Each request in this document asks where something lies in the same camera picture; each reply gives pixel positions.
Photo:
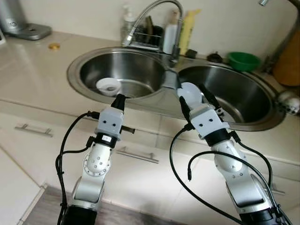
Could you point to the round wooden cutting board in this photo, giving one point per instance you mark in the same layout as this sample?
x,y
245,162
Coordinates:
x,y
288,61

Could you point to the green plastic bowl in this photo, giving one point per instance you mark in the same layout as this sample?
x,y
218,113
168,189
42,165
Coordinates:
x,y
243,61

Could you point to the gold jar lid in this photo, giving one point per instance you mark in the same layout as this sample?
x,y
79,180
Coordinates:
x,y
54,46

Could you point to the plain white bottle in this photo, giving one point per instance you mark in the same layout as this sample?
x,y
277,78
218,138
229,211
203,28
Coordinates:
x,y
170,37

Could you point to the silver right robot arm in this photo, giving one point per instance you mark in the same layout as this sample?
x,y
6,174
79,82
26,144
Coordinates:
x,y
243,183

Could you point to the black sink stopper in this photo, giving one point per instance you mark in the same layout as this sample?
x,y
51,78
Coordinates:
x,y
215,57

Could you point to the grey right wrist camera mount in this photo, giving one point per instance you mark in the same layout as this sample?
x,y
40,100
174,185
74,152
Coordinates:
x,y
208,123

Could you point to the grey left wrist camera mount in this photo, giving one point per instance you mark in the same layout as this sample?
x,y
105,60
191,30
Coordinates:
x,y
110,123

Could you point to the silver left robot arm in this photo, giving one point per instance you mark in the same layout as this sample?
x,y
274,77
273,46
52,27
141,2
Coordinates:
x,y
96,164

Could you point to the steel gooseneck faucet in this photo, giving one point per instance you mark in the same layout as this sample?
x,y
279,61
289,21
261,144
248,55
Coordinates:
x,y
159,3

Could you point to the black cup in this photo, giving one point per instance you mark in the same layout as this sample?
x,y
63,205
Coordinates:
x,y
157,35

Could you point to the dark curved tap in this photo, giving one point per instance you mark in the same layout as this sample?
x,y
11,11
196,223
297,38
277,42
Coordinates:
x,y
270,64

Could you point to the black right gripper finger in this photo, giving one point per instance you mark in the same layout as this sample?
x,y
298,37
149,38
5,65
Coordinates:
x,y
209,97
185,108

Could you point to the stainless steel double sink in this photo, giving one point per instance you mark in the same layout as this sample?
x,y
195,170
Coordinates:
x,y
136,70

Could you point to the small white bowl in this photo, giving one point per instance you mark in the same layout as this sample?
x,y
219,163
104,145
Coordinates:
x,y
108,86

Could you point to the clear soap dispenser bottle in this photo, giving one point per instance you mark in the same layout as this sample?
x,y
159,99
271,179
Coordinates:
x,y
127,21

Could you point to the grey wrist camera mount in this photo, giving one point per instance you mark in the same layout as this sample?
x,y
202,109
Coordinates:
x,y
208,123
110,123

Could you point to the small black block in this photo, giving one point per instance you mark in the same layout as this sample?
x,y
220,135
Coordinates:
x,y
191,53

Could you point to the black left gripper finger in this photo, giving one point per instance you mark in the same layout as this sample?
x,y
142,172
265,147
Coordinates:
x,y
117,104
123,103

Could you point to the grey countertop appliance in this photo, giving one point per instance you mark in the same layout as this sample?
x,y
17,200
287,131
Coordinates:
x,y
18,18

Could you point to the yellow detergent bottle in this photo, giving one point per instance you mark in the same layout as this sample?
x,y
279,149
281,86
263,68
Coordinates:
x,y
186,30

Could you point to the cream kitchen cabinet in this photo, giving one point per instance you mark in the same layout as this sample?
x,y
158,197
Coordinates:
x,y
28,159

